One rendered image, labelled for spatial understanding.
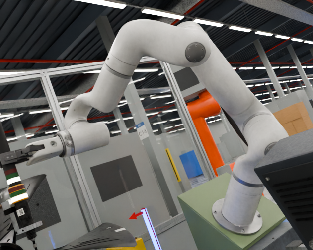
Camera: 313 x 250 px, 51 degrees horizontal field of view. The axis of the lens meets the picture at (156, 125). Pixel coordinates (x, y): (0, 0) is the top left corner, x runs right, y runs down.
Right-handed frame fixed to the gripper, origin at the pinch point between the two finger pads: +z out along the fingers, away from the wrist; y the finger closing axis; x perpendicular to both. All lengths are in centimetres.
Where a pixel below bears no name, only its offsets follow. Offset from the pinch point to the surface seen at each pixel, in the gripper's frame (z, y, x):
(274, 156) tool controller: -31, -61, -24
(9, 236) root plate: 4.7, 4.2, -20.4
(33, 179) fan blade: -8.3, 14.9, -5.9
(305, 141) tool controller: -34, -66, -23
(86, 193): -43, 71, -15
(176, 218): -90, 70, -48
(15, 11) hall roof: -210, 590, 448
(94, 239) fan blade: -15.0, -3.7, -30.1
